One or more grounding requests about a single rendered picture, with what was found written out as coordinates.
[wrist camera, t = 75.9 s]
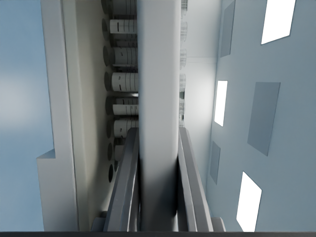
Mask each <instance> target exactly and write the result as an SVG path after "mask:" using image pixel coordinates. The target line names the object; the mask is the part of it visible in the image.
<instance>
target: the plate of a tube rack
mask: <svg viewBox="0 0 316 237"><path fill-rule="evenodd" d="M180 27H181V0H137V43H138V103H139V164H140V225H141V231H176V225H177V173H178V126H179V76H180Z"/></svg>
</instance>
